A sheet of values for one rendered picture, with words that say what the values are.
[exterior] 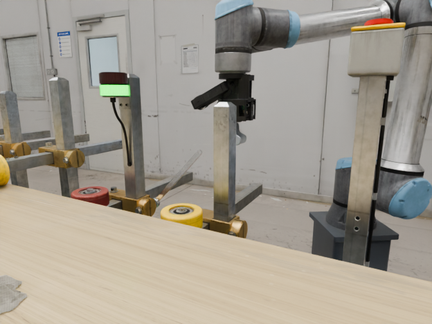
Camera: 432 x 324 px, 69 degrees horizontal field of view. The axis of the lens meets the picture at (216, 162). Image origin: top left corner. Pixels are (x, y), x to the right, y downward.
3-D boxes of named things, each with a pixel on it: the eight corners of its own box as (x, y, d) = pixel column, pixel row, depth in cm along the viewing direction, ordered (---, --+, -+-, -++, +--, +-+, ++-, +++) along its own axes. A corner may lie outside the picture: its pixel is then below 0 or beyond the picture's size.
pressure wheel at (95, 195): (95, 226, 79) (91, 182, 76) (119, 233, 75) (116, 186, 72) (67, 239, 72) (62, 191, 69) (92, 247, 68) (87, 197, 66)
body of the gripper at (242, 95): (245, 124, 75) (245, 72, 73) (213, 123, 79) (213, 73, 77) (255, 121, 82) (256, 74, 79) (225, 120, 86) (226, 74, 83)
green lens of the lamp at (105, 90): (114, 95, 73) (114, 85, 73) (134, 95, 70) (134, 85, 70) (94, 95, 68) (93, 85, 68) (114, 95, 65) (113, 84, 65)
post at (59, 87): (76, 238, 97) (60, 77, 86) (84, 240, 95) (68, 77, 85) (67, 243, 94) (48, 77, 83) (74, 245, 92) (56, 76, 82)
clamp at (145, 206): (117, 206, 86) (116, 188, 85) (157, 214, 80) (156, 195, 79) (101, 212, 81) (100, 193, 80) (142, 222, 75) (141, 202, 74)
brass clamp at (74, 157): (56, 161, 96) (55, 144, 95) (87, 165, 90) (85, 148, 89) (37, 164, 91) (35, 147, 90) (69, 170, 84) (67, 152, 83)
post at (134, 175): (139, 257, 85) (128, 74, 75) (148, 260, 83) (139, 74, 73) (130, 263, 82) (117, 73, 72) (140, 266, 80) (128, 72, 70)
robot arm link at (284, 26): (280, 17, 87) (240, 13, 83) (306, 6, 77) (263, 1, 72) (279, 52, 90) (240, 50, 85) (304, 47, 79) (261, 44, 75)
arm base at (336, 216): (319, 214, 138) (320, 192, 136) (360, 213, 139) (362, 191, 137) (339, 233, 119) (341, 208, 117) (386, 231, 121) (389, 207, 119)
